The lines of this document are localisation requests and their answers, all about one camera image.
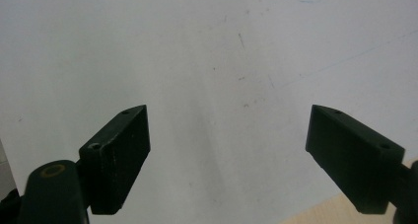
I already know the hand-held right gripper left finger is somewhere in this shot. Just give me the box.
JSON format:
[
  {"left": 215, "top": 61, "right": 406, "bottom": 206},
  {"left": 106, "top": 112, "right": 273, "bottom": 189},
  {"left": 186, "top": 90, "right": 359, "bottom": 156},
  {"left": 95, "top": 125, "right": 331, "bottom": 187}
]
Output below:
[{"left": 78, "top": 104, "right": 152, "bottom": 216}]

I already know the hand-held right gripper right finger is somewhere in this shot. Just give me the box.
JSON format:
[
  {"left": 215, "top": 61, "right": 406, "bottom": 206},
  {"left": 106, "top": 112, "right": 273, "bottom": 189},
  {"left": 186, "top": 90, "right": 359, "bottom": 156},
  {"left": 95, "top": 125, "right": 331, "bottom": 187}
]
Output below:
[{"left": 305, "top": 104, "right": 406, "bottom": 215}]

